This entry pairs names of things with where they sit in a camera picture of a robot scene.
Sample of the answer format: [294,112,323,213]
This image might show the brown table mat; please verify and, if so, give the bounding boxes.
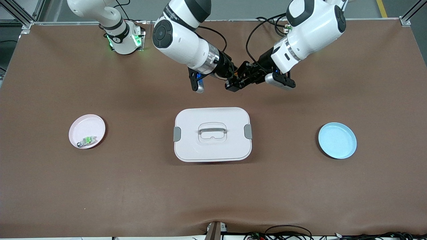
[0,19,427,239]

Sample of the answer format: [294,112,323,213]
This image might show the aluminium table edge rail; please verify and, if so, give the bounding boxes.
[32,19,402,24]

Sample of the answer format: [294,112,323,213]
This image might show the light blue round plate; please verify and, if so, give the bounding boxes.
[318,122,357,160]

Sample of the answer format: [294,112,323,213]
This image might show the pink round plate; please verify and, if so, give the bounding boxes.
[68,114,106,149]

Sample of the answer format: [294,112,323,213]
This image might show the aluminium frame post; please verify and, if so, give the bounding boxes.
[400,0,427,27]
[0,0,47,34]

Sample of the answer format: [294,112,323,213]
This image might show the black cable bundle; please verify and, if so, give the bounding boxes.
[244,225,427,240]

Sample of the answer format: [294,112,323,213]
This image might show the black base cable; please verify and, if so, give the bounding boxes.
[113,0,145,24]

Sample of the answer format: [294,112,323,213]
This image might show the white lidded storage box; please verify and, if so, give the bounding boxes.
[173,107,253,163]

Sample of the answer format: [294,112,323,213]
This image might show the black base power cables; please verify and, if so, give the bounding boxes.
[256,16,289,35]

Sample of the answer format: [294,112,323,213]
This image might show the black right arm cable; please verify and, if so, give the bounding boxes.
[197,26,228,54]

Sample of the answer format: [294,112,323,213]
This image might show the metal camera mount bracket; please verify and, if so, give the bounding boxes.
[205,221,228,240]

